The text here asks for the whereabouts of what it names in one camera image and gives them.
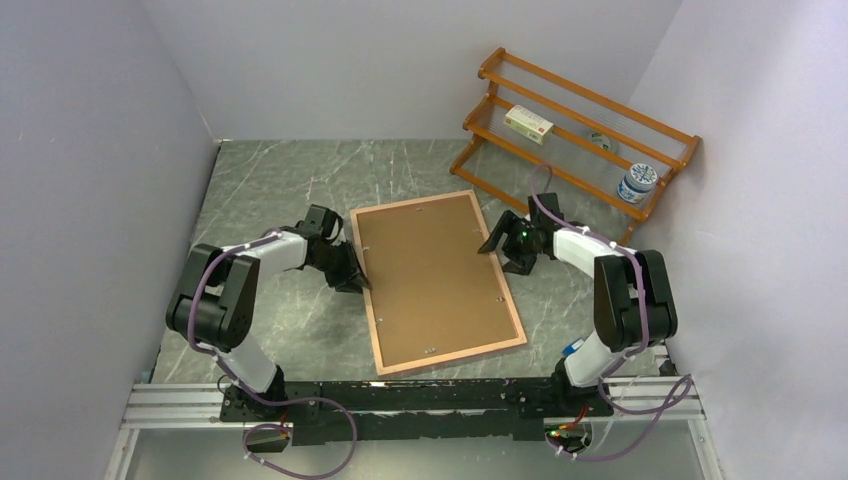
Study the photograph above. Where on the orange wooden shelf rack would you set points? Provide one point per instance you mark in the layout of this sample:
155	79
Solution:
575	110

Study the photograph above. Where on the pink wooden photo frame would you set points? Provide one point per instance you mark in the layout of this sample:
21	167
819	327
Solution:
371	318

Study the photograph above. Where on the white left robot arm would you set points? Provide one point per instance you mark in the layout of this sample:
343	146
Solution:
213	305

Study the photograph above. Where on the blue white round jar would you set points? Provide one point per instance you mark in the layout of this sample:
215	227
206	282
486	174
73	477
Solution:
637	183

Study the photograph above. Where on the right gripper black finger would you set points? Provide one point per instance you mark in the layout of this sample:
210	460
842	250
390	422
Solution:
522	266
508	231

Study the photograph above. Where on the white green small box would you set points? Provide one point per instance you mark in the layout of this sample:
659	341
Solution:
528	124

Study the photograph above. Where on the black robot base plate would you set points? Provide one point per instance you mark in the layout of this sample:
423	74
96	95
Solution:
521	409

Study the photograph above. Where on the brown cardboard backing board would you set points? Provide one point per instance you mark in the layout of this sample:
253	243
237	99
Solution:
430	278

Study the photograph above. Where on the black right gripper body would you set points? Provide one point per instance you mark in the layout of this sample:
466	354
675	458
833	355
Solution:
520	239

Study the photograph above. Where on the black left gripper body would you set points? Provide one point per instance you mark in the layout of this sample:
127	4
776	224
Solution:
337	262

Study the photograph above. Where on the small blue white object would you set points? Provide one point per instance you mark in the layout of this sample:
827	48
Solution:
572	347

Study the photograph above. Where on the aluminium rail frame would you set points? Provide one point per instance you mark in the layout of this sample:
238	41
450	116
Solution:
653	399

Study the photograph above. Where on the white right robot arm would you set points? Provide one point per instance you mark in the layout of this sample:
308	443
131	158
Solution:
633	304

